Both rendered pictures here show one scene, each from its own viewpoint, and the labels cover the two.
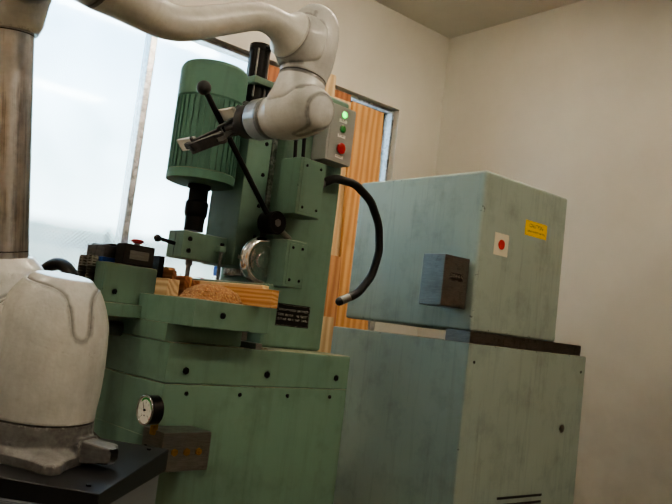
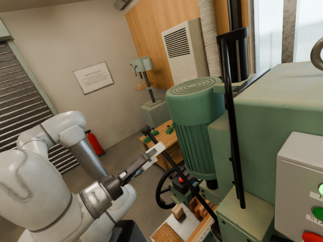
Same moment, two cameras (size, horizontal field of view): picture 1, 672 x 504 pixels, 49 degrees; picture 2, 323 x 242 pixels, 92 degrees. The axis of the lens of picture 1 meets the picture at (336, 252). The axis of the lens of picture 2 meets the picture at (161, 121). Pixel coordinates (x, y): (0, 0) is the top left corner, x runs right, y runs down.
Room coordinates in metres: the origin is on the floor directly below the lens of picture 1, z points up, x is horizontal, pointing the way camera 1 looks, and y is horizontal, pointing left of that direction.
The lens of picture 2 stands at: (1.88, -0.10, 1.63)
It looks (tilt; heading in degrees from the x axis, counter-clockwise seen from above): 24 degrees down; 103
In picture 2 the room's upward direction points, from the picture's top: 18 degrees counter-clockwise
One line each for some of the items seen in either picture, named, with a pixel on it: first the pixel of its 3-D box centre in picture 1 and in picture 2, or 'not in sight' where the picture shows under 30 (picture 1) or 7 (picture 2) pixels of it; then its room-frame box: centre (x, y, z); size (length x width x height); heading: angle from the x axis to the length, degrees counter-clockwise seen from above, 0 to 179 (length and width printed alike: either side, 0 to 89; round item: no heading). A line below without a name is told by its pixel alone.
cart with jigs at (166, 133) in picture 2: not in sight; (169, 144); (1.46, 1.83, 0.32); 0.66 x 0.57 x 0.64; 40
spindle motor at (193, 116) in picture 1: (207, 127); (201, 128); (1.90, 0.37, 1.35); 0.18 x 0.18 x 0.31
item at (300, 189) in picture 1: (301, 189); (246, 230); (1.94, 0.11, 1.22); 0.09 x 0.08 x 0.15; 135
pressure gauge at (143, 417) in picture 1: (151, 414); not in sight; (1.57, 0.34, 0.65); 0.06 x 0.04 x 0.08; 45
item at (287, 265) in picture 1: (284, 263); not in sight; (1.92, 0.13, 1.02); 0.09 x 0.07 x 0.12; 45
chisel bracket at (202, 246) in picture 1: (197, 250); (218, 195); (1.91, 0.36, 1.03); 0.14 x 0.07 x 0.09; 135
